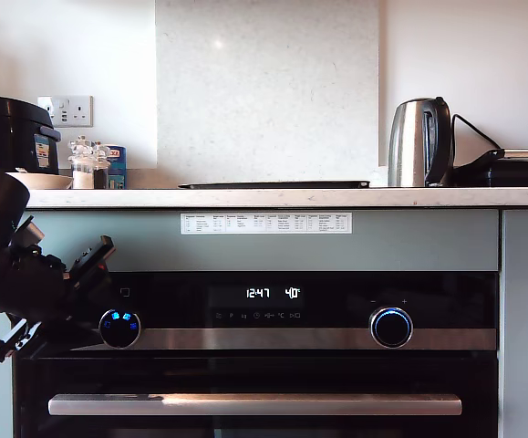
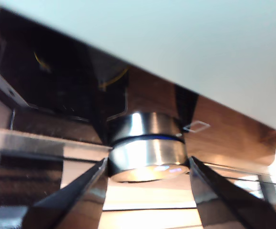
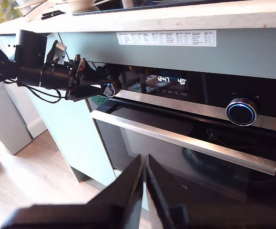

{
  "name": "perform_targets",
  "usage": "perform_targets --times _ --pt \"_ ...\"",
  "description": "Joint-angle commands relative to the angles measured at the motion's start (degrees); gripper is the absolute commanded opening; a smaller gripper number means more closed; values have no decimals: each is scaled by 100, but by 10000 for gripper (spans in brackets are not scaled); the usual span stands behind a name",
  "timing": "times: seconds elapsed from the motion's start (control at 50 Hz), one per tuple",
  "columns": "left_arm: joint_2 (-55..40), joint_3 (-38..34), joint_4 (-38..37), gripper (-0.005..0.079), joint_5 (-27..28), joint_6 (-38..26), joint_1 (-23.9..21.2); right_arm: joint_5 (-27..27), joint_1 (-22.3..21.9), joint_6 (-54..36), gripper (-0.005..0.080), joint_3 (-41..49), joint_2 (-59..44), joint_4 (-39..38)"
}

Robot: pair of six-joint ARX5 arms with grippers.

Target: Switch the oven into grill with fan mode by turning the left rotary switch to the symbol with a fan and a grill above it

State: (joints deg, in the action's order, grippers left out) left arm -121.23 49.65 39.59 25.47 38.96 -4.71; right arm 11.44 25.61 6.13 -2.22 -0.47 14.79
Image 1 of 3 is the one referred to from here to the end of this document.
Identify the blue-lit mode rotary knob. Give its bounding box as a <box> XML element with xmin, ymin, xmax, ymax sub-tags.
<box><xmin>98</xmin><ymin>308</ymin><xmax>142</xmax><ymax>350</ymax></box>

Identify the black built-in oven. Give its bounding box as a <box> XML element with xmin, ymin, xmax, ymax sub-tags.
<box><xmin>12</xmin><ymin>271</ymin><xmax>501</xmax><ymax>438</ymax></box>

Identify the blue-ringed temperature rotary knob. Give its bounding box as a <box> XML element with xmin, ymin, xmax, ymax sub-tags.
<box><xmin>369</xmin><ymin>307</ymin><xmax>414</xmax><ymax>349</ymax></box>

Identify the black sandwich grill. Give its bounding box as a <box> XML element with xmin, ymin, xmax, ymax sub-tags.
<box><xmin>448</xmin><ymin>147</ymin><xmax>528</xmax><ymax>187</ymax></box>

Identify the clear pepper grinder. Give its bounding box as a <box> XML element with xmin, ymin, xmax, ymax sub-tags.
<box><xmin>92</xmin><ymin>141</ymin><xmax>111</xmax><ymax>190</ymax></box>

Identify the clear salt grinder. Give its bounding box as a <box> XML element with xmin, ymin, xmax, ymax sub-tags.
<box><xmin>67</xmin><ymin>135</ymin><xmax>97</xmax><ymax>190</ymax></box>

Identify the white ceramic bowl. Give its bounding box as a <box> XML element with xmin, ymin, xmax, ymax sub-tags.
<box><xmin>5</xmin><ymin>172</ymin><xmax>75</xmax><ymax>191</ymax></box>

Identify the blue salt carton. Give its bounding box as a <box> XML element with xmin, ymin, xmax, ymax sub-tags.
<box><xmin>103</xmin><ymin>144</ymin><xmax>128</xmax><ymax>190</ymax></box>

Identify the black rice cooker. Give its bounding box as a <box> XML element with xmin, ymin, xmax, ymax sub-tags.
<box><xmin>0</xmin><ymin>95</ymin><xmax>62</xmax><ymax>176</ymax></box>

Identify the white programme table sticker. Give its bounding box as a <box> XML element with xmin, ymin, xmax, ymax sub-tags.
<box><xmin>180</xmin><ymin>212</ymin><xmax>352</xmax><ymax>235</ymax></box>

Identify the pale green filler panel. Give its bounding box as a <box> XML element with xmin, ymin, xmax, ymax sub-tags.
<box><xmin>26</xmin><ymin>209</ymin><xmax>501</xmax><ymax>274</ymax></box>

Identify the stainless steel kettle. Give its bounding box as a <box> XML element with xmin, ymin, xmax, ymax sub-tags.
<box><xmin>387</xmin><ymin>96</ymin><xmax>454</xmax><ymax>188</ymax></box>

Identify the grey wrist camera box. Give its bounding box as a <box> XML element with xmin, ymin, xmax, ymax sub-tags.
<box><xmin>10</xmin><ymin>214</ymin><xmax>47</xmax><ymax>251</ymax></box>

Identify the white double wall socket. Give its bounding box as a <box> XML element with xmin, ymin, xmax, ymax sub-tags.
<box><xmin>37</xmin><ymin>94</ymin><xmax>95</xmax><ymax>128</ymax></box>

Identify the steel oven door handle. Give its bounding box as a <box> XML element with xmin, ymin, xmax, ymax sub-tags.
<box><xmin>47</xmin><ymin>394</ymin><xmax>463</xmax><ymax>417</ymax></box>

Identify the black power cable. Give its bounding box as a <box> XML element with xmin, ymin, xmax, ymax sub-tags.
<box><xmin>450</xmin><ymin>112</ymin><xmax>504</xmax><ymax>158</ymax></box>

